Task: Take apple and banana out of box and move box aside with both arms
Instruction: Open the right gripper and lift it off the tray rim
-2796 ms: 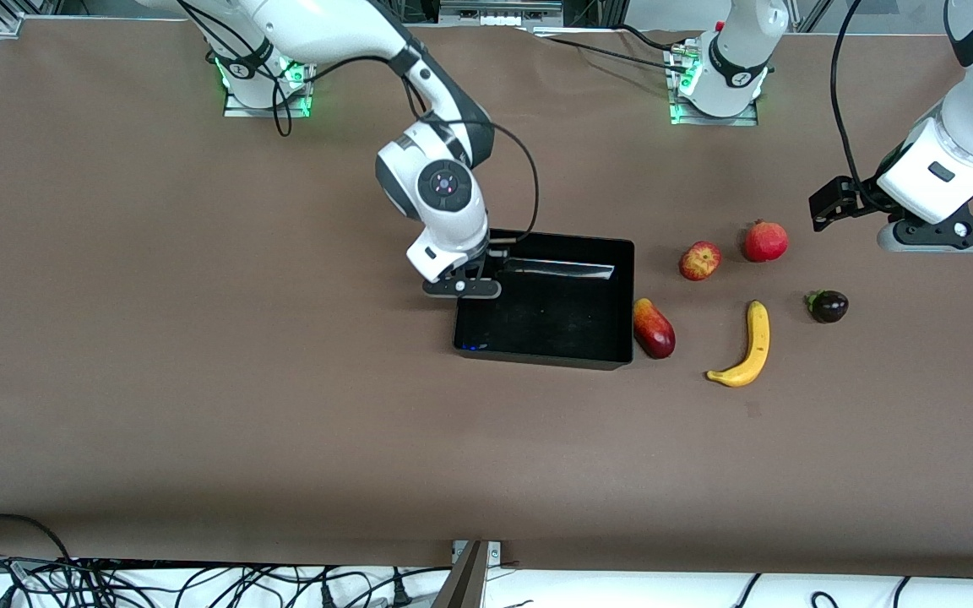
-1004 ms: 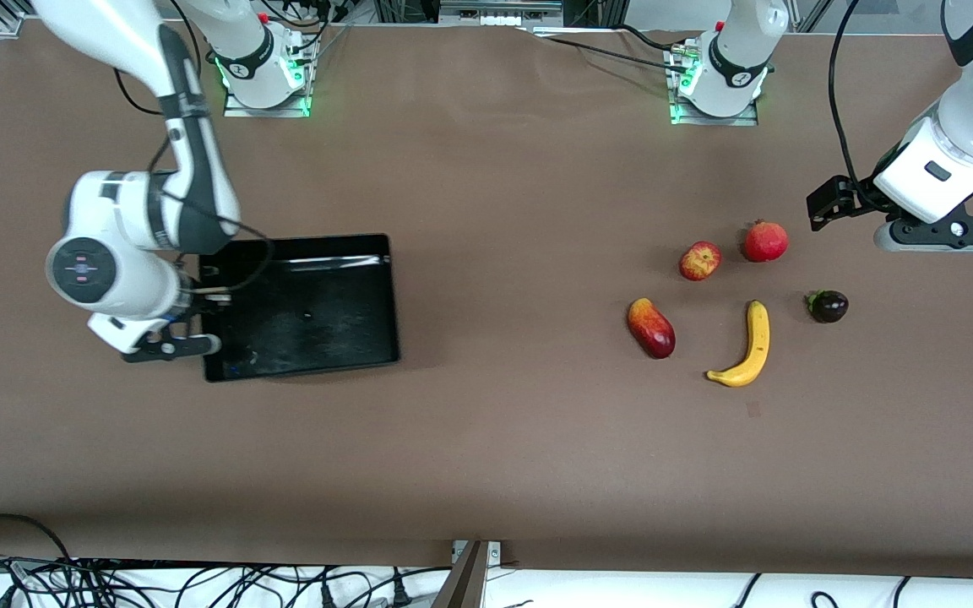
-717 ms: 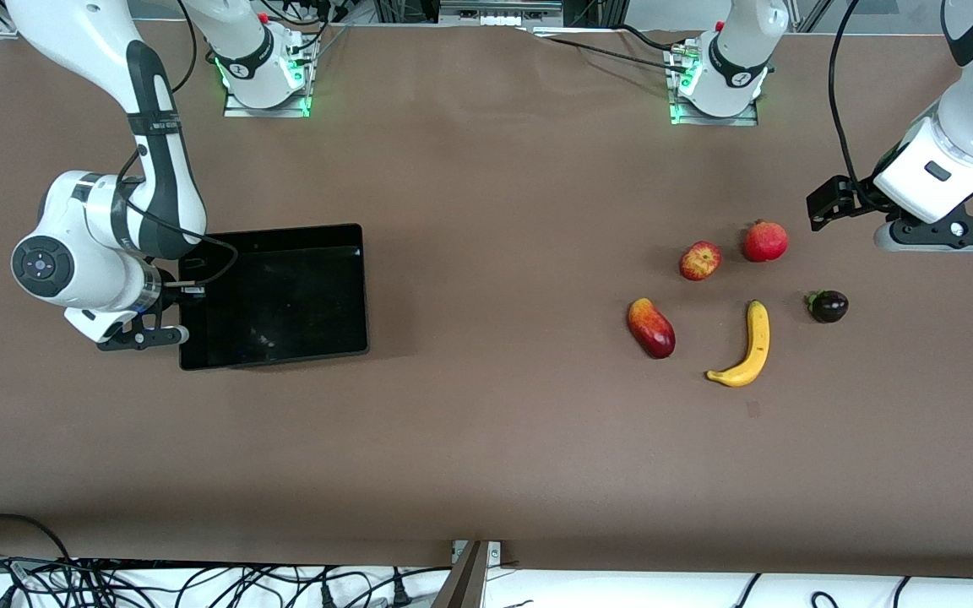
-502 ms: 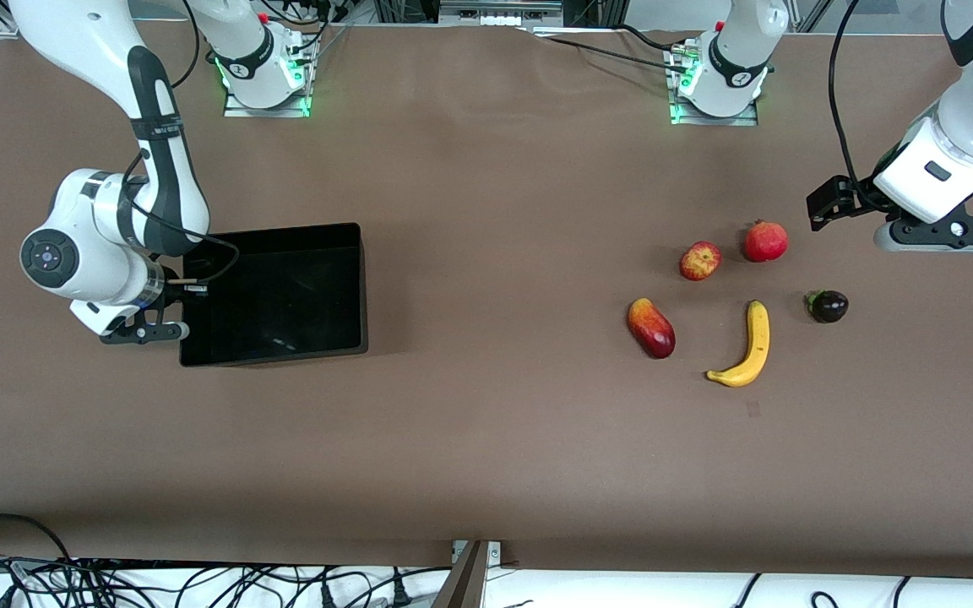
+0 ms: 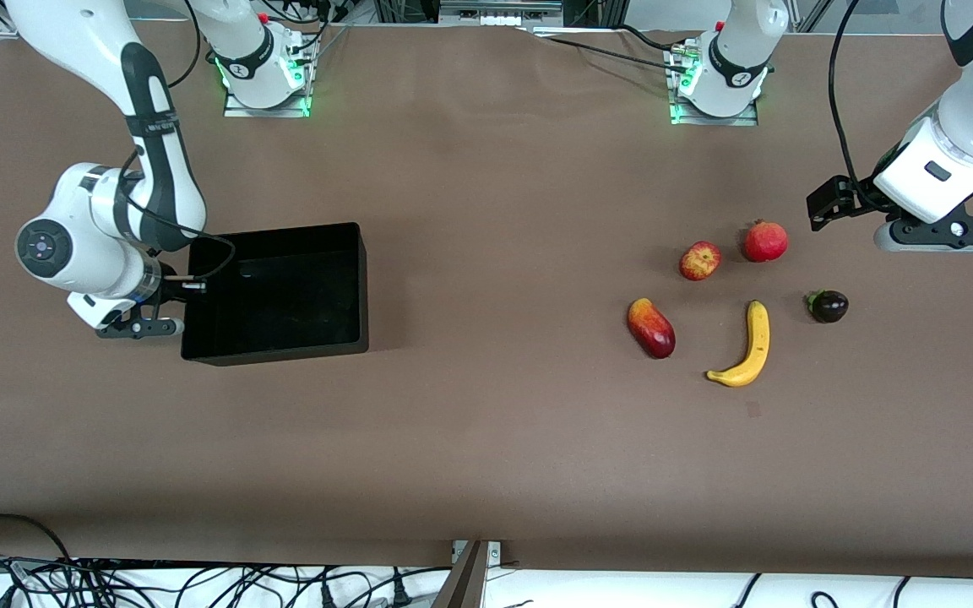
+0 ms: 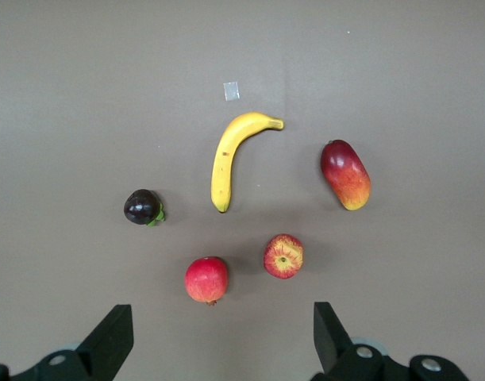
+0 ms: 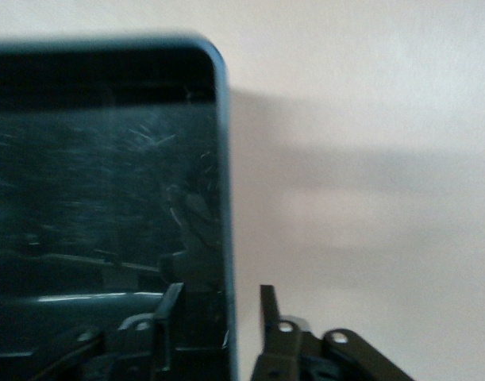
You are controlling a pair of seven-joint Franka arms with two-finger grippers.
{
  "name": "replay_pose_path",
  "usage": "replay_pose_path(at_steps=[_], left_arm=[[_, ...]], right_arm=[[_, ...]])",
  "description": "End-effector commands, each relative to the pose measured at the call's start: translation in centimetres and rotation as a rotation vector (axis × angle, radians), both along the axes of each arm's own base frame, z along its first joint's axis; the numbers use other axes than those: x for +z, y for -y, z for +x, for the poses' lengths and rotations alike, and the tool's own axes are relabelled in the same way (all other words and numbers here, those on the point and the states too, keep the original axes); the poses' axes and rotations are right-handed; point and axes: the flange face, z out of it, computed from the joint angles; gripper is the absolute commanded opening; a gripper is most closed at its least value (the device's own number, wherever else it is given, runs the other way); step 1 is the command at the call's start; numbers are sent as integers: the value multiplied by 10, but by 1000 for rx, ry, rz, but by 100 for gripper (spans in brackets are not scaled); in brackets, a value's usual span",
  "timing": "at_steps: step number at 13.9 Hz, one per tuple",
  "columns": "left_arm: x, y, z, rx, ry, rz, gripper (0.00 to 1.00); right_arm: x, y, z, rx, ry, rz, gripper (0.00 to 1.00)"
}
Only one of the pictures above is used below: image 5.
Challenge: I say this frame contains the metal corner bracket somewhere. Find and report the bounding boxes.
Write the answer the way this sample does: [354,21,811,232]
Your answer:
[451,540,503,565]

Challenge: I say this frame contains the red pomegranate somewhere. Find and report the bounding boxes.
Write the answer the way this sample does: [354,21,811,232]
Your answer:
[743,220,790,263]

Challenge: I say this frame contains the table cover sheet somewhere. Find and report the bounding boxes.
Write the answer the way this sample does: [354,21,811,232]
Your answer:
[0,19,973,584]

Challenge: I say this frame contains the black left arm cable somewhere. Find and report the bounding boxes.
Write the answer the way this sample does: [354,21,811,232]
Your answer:
[828,0,866,195]

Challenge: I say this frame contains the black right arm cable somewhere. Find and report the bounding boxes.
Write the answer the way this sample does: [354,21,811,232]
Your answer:
[115,0,236,292]

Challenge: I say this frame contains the yellow banana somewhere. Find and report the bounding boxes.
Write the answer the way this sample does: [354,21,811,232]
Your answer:
[706,300,771,388]

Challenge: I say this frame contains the white device panel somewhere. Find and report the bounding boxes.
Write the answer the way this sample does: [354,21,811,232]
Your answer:
[440,0,563,28]

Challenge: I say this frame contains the black plastic box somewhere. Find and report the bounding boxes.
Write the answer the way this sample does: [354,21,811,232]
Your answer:
[180,222,369,367]

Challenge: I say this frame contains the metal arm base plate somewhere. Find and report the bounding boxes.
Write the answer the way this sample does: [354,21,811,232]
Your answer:
[668,38,760,128]
[223,24,313,118]

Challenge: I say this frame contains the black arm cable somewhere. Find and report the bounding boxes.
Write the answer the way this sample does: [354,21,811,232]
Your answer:
[828,0,866,195]
[115,0,236,292]

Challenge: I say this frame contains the red yellow apple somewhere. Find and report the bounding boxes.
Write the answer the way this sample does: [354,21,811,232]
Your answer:
[679,241,722,282]

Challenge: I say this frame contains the red yellow mango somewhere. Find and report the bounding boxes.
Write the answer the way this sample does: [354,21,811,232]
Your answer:
[627,297,677,361]

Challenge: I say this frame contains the dark purple eggplant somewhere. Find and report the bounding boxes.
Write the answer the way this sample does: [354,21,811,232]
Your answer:
[805,289,850,324]

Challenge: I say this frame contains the dark metal post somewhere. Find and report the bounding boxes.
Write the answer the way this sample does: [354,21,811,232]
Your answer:
[432,540,488,608]

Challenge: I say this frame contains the black table cable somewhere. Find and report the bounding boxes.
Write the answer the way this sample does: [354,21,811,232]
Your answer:
[537,35,690,75]
[616,24,694,53]

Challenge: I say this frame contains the black arc cable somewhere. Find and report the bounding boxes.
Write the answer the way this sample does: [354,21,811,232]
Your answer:
[0,512,75,565]

